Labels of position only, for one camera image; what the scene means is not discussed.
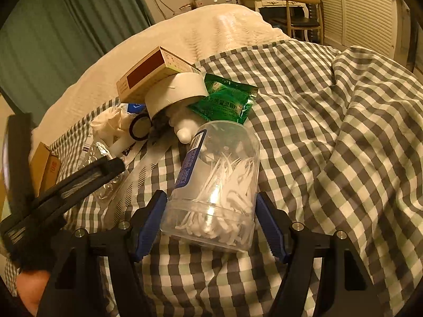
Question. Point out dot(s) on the blue tissue pack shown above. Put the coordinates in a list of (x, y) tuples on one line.
[(135, 108)]

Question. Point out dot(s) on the clear plastic comb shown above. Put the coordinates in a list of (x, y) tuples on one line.
[(138, 175)]

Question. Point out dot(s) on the white plastic bottle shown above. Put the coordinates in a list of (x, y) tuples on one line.
[(185, 125)]

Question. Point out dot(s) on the brown cardboard box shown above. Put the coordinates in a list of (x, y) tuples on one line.
[(41, 165)]

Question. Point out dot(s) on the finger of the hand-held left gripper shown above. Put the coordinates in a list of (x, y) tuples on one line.
[(110, 168)]

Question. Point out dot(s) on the green curtain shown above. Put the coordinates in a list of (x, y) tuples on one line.
[(66, 23)]

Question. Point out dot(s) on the dark red medicine box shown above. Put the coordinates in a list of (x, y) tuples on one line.
[(148, 69)]

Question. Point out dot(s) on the clear jar of floss picks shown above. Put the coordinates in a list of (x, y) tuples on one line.
[(214, 171)]

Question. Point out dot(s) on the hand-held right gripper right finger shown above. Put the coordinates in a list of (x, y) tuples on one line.
[(271, 228)]

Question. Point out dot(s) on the white louvered wardrobe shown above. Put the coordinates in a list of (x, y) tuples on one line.
[(357, 6)]

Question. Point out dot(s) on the cream quilted blanket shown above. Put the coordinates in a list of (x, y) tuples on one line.
[(214, 33)]

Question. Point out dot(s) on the white dressing table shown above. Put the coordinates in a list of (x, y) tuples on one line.
[(267, 4)]

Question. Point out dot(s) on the white crumpled tissue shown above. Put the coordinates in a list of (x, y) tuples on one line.
[(105, 122)]

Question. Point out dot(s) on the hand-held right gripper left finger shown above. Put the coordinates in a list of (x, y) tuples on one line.
[(150, 224)]

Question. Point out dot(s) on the white tape roll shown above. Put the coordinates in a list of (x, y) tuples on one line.
[(175, 92)]

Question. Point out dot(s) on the black tape roll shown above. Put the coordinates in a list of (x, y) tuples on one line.
[(131, 128)]

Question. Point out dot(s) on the green foil sachet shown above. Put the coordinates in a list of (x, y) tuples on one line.
[(224, 102)]

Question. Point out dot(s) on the grey checked blanket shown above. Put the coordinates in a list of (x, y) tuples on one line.
[(330, 138)]

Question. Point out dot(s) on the clear plastic bag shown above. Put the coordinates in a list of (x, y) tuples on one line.
[(99, 153)]

